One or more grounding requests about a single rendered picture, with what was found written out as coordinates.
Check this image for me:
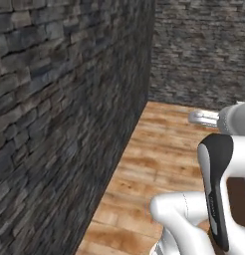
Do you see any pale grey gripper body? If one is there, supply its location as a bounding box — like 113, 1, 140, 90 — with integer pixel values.
188, 109, 220, 128

